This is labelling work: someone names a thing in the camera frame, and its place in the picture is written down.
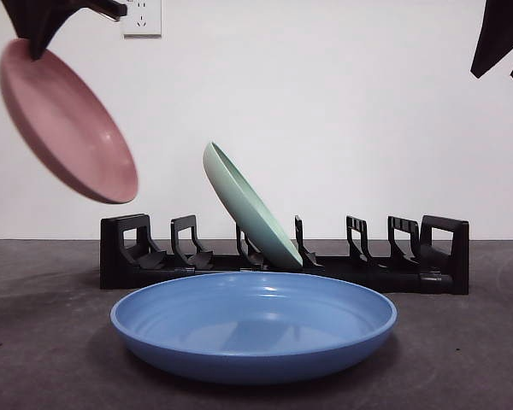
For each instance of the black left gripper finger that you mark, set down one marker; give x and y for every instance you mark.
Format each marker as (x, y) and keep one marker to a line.
(43, 21)

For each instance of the pink plate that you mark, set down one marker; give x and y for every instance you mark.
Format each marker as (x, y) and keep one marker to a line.
(68, 128)

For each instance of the green plate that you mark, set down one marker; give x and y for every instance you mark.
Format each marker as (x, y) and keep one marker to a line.
(243, 205)

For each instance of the blue plate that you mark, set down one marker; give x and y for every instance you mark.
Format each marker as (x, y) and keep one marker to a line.
(252, 359)

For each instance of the black plastic dish rack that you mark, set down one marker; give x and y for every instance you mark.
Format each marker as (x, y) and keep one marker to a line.
(410, 282)

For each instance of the white wall socket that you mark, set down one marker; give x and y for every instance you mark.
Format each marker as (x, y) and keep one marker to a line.
(147, 21)

